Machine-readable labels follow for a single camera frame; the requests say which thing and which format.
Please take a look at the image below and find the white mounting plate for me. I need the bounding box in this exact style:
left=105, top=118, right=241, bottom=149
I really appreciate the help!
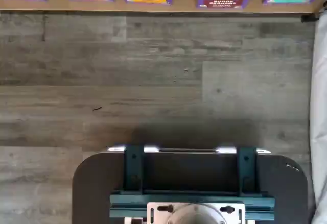
left=147, top=201, right=246, bottom=224

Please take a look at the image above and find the teal base rail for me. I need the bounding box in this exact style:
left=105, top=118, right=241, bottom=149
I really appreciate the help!
left=109, top=190, right=275, bottom=224

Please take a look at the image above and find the white fabric curtain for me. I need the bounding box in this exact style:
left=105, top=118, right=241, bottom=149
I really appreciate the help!
left=310, top=11, right=327, bottom=224

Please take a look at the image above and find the dark rounded cart top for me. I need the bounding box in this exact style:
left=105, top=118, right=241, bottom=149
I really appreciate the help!
left=72, top=145, right=309, bottom=224

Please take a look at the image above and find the teal metal bracket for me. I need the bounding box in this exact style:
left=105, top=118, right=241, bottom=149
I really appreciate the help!
left=123, top=144, right=144, bottom=197
left=236, top=146, right=258, bottom=197

